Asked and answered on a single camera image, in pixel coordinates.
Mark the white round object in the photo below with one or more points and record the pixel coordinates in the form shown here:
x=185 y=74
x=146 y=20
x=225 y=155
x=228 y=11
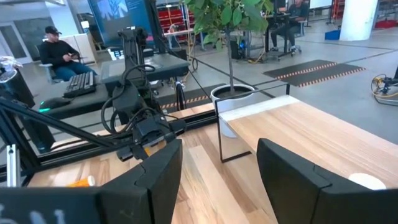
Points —
x=367 y=180

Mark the red storage shelving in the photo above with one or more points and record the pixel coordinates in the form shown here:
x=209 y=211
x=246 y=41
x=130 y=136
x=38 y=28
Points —
x=174 y=18

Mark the black computer keyboard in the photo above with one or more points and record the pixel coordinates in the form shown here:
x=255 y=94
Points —
x=79 y=84

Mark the person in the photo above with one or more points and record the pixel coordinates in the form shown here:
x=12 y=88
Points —
x=292 y=15
x=56 y=53

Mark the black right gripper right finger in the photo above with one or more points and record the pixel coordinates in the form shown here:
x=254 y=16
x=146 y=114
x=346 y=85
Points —
x=295 y=193

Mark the blue display screen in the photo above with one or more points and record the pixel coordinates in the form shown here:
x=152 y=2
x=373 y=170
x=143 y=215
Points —
x=115 y=18

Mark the silver metal bracket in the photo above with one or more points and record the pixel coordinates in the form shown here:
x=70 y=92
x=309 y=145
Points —
x=13 y=168

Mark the white building column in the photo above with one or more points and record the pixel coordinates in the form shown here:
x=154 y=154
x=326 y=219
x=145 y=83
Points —
x=357 y=18

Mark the black computer mouse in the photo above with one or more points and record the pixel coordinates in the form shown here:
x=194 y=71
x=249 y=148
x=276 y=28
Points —
x=56 y=103

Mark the black striped floor mat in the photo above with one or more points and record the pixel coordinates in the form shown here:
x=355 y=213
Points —
x=199 y=96
x=311 y=73

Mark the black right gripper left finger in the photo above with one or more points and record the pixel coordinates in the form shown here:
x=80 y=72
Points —
x=149 y=193

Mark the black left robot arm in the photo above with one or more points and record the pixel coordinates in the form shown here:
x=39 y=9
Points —
x=133 y=46

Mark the orange medicine bottle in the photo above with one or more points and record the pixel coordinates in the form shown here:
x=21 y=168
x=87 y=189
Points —
x=79 y=183

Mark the black desk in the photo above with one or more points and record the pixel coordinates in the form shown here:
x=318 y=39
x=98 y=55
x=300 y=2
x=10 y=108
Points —
x=168 y=67

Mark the black diagonal frame strut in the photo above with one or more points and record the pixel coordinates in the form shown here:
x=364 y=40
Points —
x=46 y=119

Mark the white plant pot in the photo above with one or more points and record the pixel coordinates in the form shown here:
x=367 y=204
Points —
x=231 y=104

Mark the blue bin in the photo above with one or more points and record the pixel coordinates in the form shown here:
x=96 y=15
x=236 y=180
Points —
x=332 y=35

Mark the green leafy tree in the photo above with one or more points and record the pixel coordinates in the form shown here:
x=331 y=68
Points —
x=230 y=18

